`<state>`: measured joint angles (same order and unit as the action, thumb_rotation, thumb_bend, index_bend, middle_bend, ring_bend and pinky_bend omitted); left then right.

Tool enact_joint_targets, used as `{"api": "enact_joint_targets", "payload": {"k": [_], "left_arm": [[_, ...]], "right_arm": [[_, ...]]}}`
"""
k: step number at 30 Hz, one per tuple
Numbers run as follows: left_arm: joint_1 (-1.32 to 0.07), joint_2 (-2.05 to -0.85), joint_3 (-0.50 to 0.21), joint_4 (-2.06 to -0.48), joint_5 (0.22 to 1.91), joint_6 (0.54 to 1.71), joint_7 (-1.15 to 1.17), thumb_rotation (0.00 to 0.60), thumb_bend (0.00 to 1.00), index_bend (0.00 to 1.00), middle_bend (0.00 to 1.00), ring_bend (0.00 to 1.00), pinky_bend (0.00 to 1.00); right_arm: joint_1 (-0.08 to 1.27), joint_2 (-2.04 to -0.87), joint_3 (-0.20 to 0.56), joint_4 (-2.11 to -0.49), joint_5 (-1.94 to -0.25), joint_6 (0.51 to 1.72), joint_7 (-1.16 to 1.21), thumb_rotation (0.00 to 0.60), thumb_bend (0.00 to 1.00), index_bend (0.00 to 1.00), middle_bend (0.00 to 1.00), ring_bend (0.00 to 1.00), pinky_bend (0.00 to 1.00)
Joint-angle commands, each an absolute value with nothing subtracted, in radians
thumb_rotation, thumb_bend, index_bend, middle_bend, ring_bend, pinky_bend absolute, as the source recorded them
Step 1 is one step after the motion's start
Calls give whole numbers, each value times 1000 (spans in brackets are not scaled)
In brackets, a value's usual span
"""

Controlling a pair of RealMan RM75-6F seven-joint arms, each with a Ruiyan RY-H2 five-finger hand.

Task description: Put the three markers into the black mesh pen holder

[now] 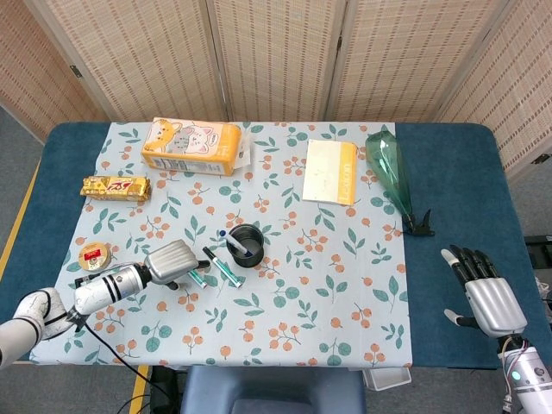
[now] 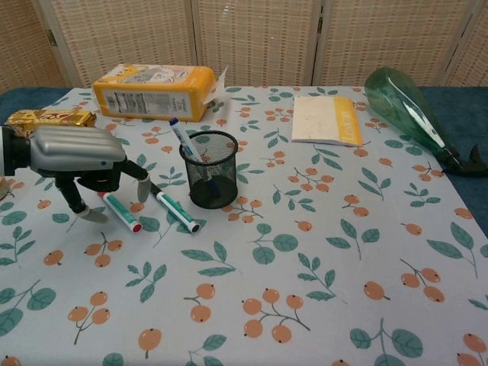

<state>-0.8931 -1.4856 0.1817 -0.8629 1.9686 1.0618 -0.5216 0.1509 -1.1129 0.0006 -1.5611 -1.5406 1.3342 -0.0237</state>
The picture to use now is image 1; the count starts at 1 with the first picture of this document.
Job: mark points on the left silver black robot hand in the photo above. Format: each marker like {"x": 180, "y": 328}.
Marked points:
{"x": 170, "y": 261}

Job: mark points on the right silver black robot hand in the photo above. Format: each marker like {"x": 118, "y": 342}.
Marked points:
{"x": 496, "y": 306}

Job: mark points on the black cap marker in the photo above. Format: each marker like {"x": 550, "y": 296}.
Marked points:
{"x": 222, "y": 267}

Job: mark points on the blue capped pen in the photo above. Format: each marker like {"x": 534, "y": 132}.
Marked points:
{"x": 233, "y": 241}

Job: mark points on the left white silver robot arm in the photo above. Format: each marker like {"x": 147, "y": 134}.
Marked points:
{"x": 108, "y": 286}

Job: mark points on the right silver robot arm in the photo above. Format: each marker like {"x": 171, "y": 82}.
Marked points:
{"x": 530, "y": 375}

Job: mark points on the black pen cup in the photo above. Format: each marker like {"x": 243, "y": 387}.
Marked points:
{"x": 254, "y": 259}

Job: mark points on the round gold tin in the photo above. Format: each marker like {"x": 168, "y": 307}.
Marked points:
{"x": 95, "y": 256}

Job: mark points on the gold biscuit pack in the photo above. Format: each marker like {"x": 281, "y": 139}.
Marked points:
{"x": 116, "y": 189}

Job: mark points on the yellow cat tissue pack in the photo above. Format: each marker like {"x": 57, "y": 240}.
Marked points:
{"x": 190, "y": 146}

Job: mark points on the white plastic box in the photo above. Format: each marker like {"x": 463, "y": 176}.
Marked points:
{"x": 388, "y": 379}

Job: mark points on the blue table cover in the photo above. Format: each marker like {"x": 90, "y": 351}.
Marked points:
{"x": 453, "y": 181}

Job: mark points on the floral leaf tablecloth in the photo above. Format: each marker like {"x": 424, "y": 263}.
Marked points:
{"x": 302, "y": 302}

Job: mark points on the dark blue padded seat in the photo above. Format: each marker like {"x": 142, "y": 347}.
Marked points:
{"x": 276, "y": 388}

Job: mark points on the green spray bottle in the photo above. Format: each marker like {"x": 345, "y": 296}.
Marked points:
{"x": 388, "y": 168}

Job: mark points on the white yellow notebook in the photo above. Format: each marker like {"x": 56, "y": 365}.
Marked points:
{"x": 328, "y": 172}

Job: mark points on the woven folding screen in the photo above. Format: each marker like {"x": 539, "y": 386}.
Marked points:
{"x": 276, "y": 56}

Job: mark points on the black equipment frame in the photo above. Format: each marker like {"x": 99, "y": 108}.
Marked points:
{"x": 541, "y": 246}

